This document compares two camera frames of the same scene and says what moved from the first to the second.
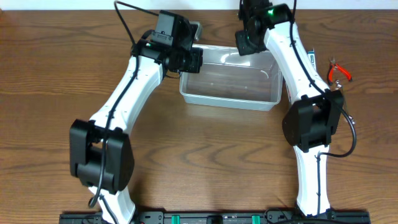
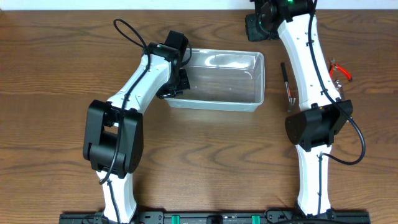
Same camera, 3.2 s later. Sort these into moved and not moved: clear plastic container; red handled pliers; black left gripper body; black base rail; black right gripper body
Moved: black right gripper body; black left gripper body; clear plastic container
Not moved: red handled pliers; black base rail
